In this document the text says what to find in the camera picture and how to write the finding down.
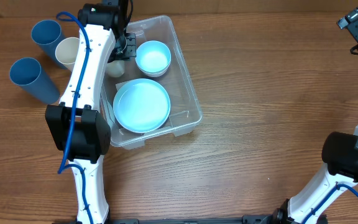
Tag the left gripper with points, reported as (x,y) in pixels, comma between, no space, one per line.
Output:
(121,43)

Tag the cream cup front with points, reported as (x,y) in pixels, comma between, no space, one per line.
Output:
(115,68)

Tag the cream cup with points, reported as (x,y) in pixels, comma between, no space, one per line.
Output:
(115,68)
(66,52)

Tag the light blue bowl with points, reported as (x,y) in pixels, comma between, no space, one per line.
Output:
(153,56)

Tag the light blue plate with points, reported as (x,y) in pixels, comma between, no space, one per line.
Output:
(141,105)

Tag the grey bowl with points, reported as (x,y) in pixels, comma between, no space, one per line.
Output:
(154,74)

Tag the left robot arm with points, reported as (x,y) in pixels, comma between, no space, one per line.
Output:
(76,123)

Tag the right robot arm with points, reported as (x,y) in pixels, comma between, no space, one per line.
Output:
(338,174)

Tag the white label in bin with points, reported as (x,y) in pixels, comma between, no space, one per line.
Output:
(120,85)

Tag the cream cup rear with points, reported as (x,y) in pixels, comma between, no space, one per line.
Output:
(66,52)

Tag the dark blue cup rear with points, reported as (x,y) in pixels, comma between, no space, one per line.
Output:
(47,34)

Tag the dark blue cup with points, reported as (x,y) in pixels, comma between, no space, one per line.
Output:
(47,34)
(28,74)

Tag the clear plastic storage bin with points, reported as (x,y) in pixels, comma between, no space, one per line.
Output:
(185,111)

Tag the dark blue cup front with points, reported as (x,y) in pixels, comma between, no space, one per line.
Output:
(28,74)

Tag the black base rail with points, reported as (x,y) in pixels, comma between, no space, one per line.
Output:
(246,219)

